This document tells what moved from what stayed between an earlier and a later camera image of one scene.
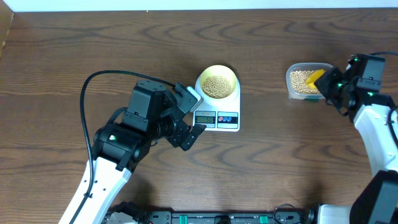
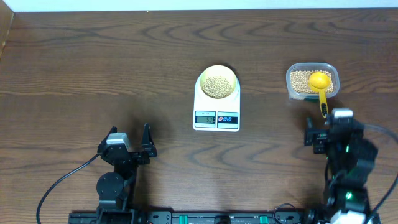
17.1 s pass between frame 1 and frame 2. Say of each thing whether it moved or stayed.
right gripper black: moved
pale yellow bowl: stayed
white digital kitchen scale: stayed
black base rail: stayed
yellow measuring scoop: moved
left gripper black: moved
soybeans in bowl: stayed
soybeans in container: stayed
